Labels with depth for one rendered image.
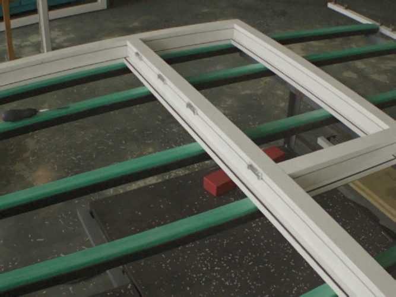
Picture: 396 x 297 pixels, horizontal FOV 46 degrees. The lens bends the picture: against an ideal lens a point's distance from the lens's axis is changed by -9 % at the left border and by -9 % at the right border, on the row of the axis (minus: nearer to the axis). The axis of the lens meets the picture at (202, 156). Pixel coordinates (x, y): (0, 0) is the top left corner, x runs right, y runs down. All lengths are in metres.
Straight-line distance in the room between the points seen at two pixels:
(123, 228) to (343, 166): 0.63
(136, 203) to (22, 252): 0.89
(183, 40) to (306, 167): 0.86
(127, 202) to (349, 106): 0.70
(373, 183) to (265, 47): 0.58
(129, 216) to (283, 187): 0.58
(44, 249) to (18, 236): 0.17
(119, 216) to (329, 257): 0.72
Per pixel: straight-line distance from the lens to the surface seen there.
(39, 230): 2.34
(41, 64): 1.63
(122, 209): 1.47
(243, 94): 3.37
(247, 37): 1.79
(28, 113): 1.40
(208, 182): 1.51
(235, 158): 1.14
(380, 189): 1.58
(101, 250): 0.96
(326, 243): 0.93
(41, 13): 3.75
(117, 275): 1.33
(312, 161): 1.10
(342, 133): 2.44
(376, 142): 1.22
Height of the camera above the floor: 1.55
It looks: 35 degrees down
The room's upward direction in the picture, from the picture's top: 2 degrees clockwise
